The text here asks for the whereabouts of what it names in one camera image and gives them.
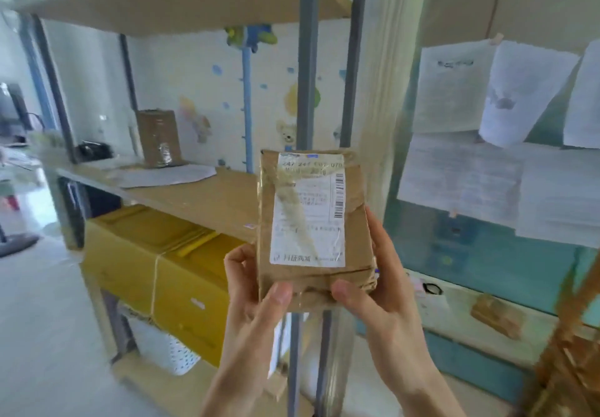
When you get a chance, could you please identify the dark stand base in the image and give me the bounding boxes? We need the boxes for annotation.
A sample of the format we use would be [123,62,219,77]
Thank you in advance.
[0,225,41,258]

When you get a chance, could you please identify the white printed paper sheet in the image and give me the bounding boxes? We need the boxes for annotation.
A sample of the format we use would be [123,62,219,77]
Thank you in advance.
[397,131,527,228]
[412,39,498,134]
[562,39,600,150]
[515,147,600,249]

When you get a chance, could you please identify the metal shelf unit wooden boards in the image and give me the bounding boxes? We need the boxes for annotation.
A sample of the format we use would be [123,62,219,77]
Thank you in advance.
[9,0,371,417]

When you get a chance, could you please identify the person's right hand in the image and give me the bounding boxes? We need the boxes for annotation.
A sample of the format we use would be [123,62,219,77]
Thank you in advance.
[330,206,444,395]

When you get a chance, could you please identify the curled white paper sheet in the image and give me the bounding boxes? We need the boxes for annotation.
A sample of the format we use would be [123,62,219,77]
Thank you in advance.
[478,40,581,148]

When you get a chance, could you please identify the wooden rack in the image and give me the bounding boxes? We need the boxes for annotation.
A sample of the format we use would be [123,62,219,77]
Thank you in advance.
[519,250,600,417]

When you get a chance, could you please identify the small brown parcel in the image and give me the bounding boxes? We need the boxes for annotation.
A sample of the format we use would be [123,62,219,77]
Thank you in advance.
[471,293,525,340]

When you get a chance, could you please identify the white flat mailer bag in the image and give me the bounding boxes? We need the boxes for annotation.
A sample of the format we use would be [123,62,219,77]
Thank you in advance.
[107,163,218,189]

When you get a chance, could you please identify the brown cardboard parcel white label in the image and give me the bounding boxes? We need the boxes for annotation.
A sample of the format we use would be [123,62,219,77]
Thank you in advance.
[256,149,378,312]

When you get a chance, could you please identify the white perforated plastic basket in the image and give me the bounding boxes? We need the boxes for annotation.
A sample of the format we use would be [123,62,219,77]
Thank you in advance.
[123,311,201,376]

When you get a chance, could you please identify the person's right forearm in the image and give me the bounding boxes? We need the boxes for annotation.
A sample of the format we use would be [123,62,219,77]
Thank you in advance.
[398,372,467,417]

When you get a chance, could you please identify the blue height chart sticker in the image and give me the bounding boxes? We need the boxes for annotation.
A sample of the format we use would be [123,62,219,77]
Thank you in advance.
[224,23,278,175]

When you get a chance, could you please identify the black object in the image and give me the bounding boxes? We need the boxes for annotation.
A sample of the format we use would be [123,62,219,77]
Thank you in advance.
[77,141,114,162]

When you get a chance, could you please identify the black monitor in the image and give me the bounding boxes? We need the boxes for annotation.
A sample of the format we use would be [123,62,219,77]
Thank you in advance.
[0,82,32,137]

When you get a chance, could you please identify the person's left forearm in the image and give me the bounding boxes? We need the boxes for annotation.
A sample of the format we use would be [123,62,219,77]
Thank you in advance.
[201,377,275,417]

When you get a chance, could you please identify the brown taped parcel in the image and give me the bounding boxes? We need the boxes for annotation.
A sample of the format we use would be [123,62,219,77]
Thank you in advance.
[135,109,184,168]

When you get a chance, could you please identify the yellow cardboard box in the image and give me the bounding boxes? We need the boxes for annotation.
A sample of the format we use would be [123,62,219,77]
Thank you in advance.
[81,204,249,369]

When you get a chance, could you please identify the teal notice board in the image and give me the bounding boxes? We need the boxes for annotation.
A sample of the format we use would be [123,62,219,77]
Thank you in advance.
[383,56,600,329]

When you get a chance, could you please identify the person's left hand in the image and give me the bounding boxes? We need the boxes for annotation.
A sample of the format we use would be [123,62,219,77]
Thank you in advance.
[213,243,294,390]

